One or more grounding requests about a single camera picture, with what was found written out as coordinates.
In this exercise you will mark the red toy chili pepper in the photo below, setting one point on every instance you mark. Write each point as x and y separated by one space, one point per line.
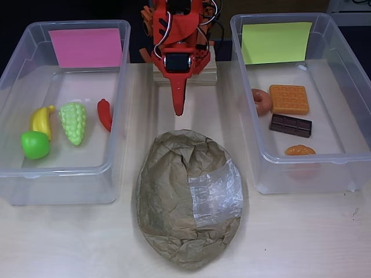
104 114

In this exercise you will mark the brown toy donut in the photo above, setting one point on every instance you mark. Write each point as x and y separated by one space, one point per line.
262 104

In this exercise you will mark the light green toy grapes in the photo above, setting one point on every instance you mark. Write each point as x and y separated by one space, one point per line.
74 123

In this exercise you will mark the orange toy waffle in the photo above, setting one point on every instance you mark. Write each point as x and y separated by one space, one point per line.
289 99

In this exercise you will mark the dark brown toy chocolate bar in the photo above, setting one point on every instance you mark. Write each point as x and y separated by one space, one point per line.
291 126

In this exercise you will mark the orange toy croissant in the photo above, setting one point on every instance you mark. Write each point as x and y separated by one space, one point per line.
300 150

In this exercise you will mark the yellow toy banana bunch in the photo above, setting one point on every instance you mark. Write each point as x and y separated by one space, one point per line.
40 120

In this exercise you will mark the green toy apple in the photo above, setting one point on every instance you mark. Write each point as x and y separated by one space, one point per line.
34 144

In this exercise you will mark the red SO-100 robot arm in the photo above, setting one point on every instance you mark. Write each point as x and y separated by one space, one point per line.
176 29

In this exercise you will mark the pink paper label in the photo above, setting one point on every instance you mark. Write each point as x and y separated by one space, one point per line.
87 47

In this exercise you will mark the yellow-green paper label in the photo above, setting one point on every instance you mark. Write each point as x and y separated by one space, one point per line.
275 43

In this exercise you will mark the clear plastic bin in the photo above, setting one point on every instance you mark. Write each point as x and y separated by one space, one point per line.
72 173
330 101

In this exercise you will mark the wooden base block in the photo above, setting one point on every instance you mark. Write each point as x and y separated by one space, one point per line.
206 77

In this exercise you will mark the orange printed plastic part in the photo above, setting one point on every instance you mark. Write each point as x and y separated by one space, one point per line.
147 21

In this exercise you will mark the crumpled brown paper bag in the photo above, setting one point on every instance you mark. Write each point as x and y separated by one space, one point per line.
168 185

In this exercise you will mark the clear crumpled plastic wrap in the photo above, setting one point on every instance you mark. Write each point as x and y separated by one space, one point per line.
216 197

